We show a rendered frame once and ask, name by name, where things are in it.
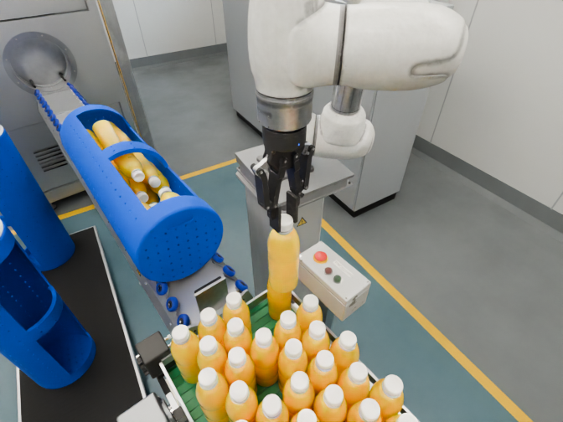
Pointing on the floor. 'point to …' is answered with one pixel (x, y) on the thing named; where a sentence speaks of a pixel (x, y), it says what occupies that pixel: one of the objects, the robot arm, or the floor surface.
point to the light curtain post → (125, 69)
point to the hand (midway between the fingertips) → (283, 212)
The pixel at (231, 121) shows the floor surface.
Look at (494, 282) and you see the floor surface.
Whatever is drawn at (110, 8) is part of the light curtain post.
